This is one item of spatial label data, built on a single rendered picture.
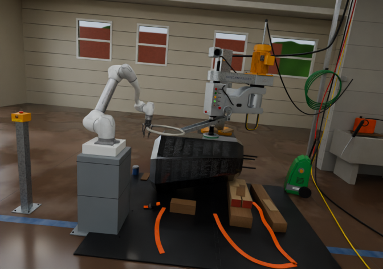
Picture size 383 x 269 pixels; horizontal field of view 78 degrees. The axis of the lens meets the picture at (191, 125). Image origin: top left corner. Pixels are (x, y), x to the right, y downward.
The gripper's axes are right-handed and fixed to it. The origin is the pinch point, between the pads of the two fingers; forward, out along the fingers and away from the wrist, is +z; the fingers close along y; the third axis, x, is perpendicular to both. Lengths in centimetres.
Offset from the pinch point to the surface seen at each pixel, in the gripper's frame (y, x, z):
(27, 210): -115, -30, 94
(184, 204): 55, -39, 67
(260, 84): 141, 18, -87
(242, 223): 117, -66, 69
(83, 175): -52, -69, 29
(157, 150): 16.4, -3.9, 16.1
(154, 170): 16.3, -11.0, 39.8
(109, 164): -29, -74, 14
